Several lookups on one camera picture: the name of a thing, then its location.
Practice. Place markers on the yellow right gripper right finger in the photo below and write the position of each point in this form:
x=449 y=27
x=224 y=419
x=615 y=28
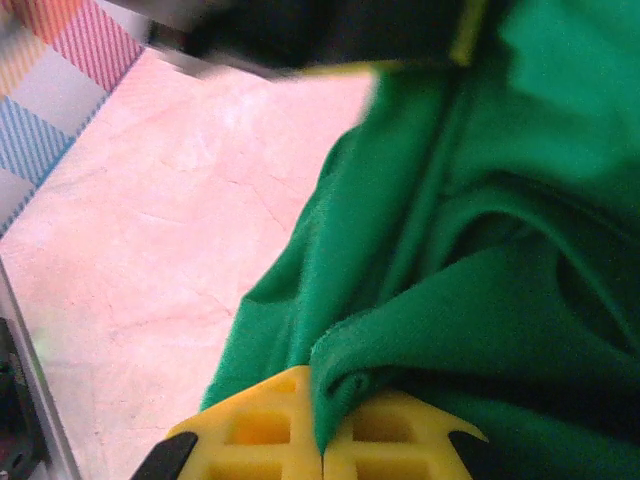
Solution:
x=400 y=440

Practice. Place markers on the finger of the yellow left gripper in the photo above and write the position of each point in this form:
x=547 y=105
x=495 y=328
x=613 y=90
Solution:
x=350 y=68
x=465 y=35

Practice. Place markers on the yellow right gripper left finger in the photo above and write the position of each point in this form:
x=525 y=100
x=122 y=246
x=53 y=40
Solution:
x=265 y=435

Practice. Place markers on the green t-shirt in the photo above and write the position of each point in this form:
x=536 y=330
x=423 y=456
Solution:
x=450 y=250

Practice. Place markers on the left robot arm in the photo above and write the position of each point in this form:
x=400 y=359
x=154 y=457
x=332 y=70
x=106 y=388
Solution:
x=235 y=62

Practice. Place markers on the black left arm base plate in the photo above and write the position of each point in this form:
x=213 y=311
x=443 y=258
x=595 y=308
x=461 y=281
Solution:
x=10 y=425

